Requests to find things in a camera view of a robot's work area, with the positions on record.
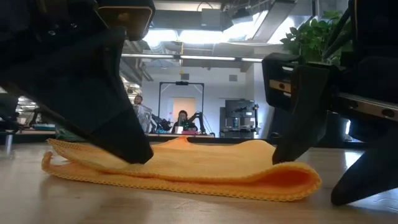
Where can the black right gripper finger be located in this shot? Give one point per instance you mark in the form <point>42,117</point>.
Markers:
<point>367,177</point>
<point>306,118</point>

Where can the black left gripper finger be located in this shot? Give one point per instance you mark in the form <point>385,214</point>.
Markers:
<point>93,109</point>

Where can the orange microfiber towel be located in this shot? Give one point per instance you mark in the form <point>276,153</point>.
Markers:
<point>217,168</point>

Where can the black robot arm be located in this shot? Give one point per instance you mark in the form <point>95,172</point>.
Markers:
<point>162,124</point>
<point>198,119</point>

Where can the person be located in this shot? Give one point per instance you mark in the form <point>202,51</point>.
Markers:
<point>138,99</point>
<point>183,121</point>

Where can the green potted plant black pot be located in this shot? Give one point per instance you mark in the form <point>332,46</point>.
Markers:
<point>311,40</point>

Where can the wooden table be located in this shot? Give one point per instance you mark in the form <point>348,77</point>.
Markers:
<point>180,136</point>

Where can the black metal table frame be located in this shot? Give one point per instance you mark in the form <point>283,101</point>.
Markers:
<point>236,140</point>

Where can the silver metal post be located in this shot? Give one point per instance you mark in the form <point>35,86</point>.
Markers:
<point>8,143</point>

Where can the black gantry frame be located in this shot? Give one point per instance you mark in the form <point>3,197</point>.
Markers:
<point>182,83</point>

